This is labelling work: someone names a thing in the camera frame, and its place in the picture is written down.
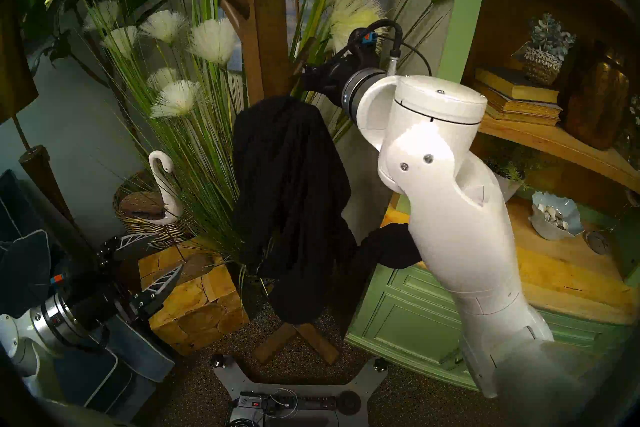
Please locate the succulent in woven pot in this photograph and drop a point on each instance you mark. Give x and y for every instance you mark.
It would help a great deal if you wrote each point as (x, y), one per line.
(542, 66)

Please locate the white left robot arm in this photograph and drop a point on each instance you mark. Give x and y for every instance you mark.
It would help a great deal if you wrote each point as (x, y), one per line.
(30, 336)

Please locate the fern in grey pot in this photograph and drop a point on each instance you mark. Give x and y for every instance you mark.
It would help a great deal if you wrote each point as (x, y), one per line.
(510, 186)

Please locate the white swan figurine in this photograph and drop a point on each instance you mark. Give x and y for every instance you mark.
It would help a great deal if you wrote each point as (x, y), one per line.
(172, 203)

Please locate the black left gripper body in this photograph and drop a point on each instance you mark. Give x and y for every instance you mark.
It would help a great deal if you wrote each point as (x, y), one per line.
(105, 301)

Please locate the wooden block side table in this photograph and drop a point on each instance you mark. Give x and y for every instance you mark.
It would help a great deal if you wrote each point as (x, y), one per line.
(200, 311)

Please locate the tall grass plant white puffs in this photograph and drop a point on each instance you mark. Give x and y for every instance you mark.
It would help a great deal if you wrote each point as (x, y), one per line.
(215, 38)

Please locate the woven wicker basket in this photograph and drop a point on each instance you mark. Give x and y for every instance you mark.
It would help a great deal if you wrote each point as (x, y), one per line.
(150, 231)

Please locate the blue shell bowl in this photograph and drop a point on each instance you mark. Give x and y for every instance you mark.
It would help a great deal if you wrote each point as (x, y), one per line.
(570, 211)

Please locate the green wooden shelf cabinet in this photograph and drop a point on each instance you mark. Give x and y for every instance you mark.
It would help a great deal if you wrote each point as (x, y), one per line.
(460, 6)

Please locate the old book dark cover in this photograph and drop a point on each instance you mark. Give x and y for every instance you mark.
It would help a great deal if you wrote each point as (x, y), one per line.
(510, 83)

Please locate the blue cushion white piping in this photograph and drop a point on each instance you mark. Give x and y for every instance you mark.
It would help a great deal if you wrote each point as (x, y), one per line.
(25, 271)

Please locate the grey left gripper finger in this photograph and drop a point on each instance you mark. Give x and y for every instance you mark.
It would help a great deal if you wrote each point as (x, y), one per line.
(162, 287)
(132, 241)

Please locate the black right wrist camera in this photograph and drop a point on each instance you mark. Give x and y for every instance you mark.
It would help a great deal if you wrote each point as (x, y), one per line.
(362, 41)

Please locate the black jacket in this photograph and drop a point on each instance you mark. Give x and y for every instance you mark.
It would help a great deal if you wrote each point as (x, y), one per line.
(290, 181)

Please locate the brown wooden coat rack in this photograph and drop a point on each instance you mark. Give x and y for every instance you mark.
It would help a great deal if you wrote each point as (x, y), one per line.
(260, 31)

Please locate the round grey stone ornament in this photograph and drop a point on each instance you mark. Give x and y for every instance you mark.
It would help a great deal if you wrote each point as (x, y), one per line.
(596, 242)

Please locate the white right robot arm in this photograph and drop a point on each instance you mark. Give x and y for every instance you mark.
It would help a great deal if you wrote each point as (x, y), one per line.
(450, 211)

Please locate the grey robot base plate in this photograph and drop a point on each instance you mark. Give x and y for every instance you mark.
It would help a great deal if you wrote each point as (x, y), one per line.
(235, 381)

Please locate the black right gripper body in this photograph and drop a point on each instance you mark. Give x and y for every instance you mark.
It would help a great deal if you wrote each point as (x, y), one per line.
(335, 76)

